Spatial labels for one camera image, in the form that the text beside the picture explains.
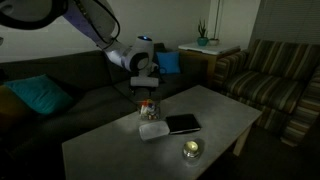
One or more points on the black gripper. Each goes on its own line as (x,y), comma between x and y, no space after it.
(145,90)

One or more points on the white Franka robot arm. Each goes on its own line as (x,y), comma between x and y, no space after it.
(133,56)

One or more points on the clear plastic container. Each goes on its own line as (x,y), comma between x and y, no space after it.
(150,111)

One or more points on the blue pillow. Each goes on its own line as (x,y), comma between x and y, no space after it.
(169,61)

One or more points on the black spiral notebook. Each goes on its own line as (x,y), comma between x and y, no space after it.
(183,123)

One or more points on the dark patterned sofa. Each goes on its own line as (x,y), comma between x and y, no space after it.
(83,96)

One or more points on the wooden side table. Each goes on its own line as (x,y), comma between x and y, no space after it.
(206,65)

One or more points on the candle in glass jar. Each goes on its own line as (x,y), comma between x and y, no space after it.
(191,149)

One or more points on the teal plant pot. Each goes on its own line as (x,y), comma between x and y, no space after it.
(202,41)

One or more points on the small white pot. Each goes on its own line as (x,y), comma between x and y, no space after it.
(214,42)

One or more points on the green spiky plant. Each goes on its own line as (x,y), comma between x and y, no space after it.
(202,30)

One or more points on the teal pillow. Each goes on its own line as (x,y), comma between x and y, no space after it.
(40,93)

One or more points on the striped armchair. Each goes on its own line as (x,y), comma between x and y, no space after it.
(270,83)

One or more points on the mustard pillow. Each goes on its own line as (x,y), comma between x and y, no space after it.
(8,106)

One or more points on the window blinds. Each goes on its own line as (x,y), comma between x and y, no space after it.
(286,20)

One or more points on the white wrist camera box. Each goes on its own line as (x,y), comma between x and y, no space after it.
(144,81)

